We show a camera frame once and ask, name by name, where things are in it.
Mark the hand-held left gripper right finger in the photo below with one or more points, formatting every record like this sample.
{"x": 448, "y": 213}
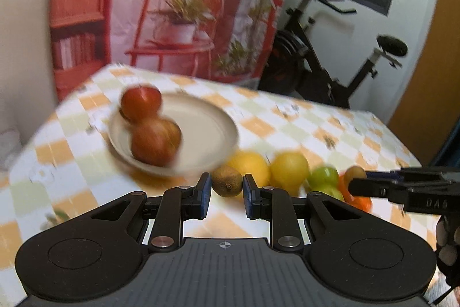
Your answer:
{"x": 248, "y": 197}

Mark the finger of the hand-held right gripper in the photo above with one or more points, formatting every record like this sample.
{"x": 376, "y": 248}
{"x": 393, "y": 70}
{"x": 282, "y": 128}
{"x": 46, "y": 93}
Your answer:
{"x": 373, "y": 187}
{"x": 384, "y": 174}

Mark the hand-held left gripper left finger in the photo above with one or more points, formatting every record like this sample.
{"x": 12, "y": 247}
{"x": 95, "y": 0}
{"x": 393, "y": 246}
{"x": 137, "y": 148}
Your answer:
{"x": 205, "y": 192}

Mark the orange tangerine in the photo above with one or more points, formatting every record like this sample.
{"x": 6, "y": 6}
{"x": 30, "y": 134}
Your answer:
{"x": 361, "y": 203}

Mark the small brown kiwi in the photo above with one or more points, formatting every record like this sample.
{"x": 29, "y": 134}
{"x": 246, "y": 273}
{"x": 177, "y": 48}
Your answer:
{"x": 354, "y": 172}
{"x": 226, "y": 181}

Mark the green apple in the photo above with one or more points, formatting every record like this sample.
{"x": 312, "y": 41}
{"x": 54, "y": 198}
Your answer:
{"x": 329, "y": 192}
{"x": 323, "y": 175}

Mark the beige round plate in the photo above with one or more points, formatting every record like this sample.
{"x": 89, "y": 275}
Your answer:
{"x": 205, "y": 127}

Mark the brown russet pear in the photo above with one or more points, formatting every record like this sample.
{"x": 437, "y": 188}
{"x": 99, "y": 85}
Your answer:
{"x": 156, "y": 141}

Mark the red apple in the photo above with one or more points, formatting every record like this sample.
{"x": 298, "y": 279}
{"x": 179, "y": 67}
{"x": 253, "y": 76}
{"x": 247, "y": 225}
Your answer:
{"x": 140, "y": 102}

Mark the person's right hand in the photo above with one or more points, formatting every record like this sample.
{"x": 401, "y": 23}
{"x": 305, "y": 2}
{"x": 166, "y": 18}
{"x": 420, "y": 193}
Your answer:
{"x": 448, "y": 246}

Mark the yellow lemon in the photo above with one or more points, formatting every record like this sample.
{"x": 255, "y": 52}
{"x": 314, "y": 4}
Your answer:
{"x": 253, "y": 165}
{"x": 289, "y": 170}

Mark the checkered floral tablecloth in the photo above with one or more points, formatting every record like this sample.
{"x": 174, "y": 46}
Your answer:
{"x": 305, "y": 127}

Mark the wooden door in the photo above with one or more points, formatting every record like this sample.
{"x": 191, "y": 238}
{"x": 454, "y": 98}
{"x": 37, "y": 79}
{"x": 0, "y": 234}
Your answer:
{"x": 431, "y": 76}

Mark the black exercise bike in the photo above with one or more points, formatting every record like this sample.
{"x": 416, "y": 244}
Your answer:
{"x": 312, "y": 76}

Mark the printed pink backdrop cloth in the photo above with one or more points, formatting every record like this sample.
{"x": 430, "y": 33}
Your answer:
{"x": 143, "y": 23}

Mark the white board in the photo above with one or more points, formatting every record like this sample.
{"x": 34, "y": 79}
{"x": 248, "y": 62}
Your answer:
{"x": 28, "y": 41}

